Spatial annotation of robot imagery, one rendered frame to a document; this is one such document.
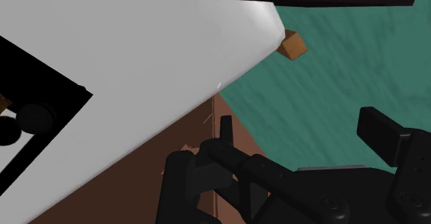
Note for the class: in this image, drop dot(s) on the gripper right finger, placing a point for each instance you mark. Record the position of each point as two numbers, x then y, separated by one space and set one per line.
404 156

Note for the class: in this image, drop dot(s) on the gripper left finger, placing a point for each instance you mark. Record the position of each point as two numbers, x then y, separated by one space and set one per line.
242 162

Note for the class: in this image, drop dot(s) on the white furniture with brown base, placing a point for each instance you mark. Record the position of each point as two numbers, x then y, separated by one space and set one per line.
151 65

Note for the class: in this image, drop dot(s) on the black object with round knobs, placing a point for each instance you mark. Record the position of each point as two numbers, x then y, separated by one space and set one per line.
37 92

